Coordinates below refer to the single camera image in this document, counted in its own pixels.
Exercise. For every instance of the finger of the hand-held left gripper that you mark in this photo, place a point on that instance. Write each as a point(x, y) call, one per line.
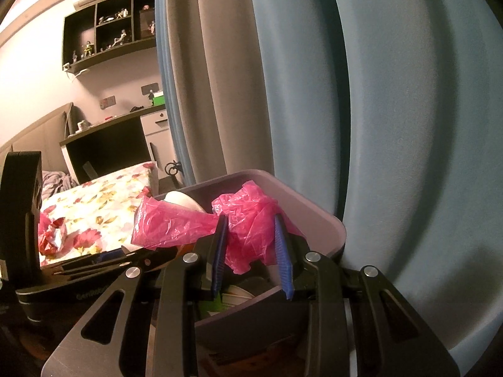
point(110, 258)
point(149, 261)

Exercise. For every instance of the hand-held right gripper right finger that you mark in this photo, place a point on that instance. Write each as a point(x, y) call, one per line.
point(283, 263)

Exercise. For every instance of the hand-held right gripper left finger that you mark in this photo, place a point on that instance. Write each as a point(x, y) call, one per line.
point(220, 259)

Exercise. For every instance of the pink plastic bag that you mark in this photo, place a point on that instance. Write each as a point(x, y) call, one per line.
point(169, 224)
point(247, 224)

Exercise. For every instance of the grey plastic bin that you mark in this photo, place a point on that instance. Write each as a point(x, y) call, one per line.
point(253, 320)

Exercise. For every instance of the white striped paper cup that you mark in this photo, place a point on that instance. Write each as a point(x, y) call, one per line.
point(180, 200)

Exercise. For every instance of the red and white wrapper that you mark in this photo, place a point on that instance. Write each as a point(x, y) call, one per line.
point(51, 239)

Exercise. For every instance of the floral tablecloth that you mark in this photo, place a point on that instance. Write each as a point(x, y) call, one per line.
point(98, 204)

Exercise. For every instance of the grey padded headboard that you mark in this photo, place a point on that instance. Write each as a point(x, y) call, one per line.
point(39, 137)

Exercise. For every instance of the black curled metal object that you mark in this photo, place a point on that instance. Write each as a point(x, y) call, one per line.
point(173, 169)

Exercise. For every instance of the dark top desk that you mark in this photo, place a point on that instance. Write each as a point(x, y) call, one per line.
point(102, 122)

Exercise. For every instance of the white drawer cabinet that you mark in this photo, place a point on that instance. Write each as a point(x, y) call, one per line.
point(157, 133)

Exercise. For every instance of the green box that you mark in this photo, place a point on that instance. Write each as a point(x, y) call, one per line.
point(158, 100)

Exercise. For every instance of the grey curtain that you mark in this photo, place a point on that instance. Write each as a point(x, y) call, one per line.
point(212, 86)

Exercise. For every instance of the row of shelf figurines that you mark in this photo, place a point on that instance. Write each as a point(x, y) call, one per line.
point(88, 49)

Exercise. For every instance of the blue curtain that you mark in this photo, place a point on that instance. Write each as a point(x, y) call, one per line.
point(393, 125)

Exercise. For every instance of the wall outlet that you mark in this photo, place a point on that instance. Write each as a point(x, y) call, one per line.
point(107, 103)
point(148, 87)

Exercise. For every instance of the dark wall shelf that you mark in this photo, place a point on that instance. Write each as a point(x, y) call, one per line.
point(78, 27)

